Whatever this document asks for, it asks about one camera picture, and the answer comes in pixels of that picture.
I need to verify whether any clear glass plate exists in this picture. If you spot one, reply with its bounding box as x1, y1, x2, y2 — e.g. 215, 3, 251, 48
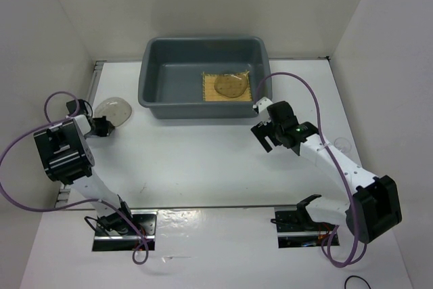
93, 97, 132, 127
214, 73, 248, 98

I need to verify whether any clear plastic cup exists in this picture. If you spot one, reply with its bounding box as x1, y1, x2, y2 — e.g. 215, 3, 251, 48
334, 137, 352, 154

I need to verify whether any yellow bamboo mat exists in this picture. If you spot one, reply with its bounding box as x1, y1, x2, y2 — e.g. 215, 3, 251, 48
202, 70, 252, 102

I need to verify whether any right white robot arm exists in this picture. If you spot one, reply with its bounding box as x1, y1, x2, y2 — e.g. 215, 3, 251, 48
251, 97, 403, 244

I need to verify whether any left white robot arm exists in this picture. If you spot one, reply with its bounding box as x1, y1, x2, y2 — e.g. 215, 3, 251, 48
33, 99, 138, 236

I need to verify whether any grey plastic bin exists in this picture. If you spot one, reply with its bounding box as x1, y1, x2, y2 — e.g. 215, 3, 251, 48
138, 36, 272, 119

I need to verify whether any black rubber band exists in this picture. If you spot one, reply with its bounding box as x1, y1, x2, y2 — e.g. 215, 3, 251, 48
343, 275, 371, 289

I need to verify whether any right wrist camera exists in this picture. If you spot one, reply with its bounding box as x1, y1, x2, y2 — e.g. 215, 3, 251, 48
252, 97, 273, 114

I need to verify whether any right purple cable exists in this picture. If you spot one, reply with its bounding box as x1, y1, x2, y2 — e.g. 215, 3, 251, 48
254, 72, 368, 268

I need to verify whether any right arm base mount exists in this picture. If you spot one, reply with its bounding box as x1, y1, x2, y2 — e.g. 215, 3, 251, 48
270, 206, 335, 248

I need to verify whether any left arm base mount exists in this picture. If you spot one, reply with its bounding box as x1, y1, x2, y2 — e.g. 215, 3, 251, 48
84, 209, 158, 252

